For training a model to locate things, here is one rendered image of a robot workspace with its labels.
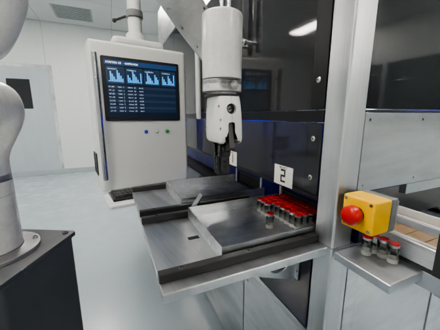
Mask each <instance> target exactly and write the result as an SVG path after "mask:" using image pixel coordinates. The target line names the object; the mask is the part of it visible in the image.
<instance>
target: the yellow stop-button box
mask: <svg viewBox="0 0 440 330"><path fill-rule="evenodd" d="M397 203H398V198H394V197H392V196H388V195H385V194H380V193H378V192H374V191H370V190H367V189H365V190H361V191H355V192H348V193H346V194H344V204H343V207H345V206H351V205H353V206H356V207H358V208H359V209H360V210H361V212H362V215H363V219H362V222H361V223H360V224H358V225H354V226H350V225H347V224H346V223H345V222H344V221H343V220H342V223H343V224H344V225H347V226H349V227H351V228H353V229H356V230H358V231H360V232H362V233H364V234H366V235H368V236H375V235H378V234H382V233H385V232H390V231H393V230H394V224H395V216H396V211H397Z"/></svg>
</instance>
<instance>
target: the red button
mask: <svg viewBox="0 0 440 330"><path fill-rule="evenodd" d="M340 216H341V219H342V220H343V221H344V222H345V223H346V224H347V225H350V226H354V225H358V224H360V223H361V222H362V219H363V215H362V212H361V210H360V209H359V208H358V207H356V206H353V205H351V206H345V207H343V209H342V210H341V213H340Z"/></svg>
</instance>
